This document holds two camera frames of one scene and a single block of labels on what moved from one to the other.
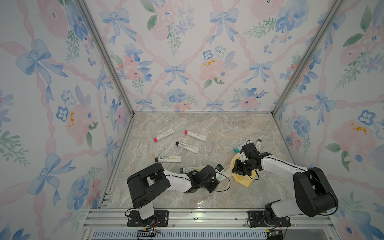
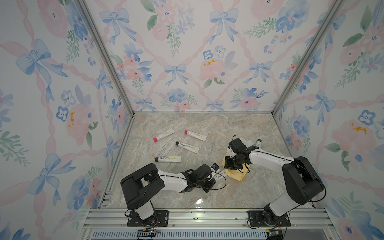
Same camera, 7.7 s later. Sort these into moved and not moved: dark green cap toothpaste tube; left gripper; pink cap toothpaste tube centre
Moved: dark green cap toothpaste tube
Not moved: left gripper; pink cap toothpaste tube centre
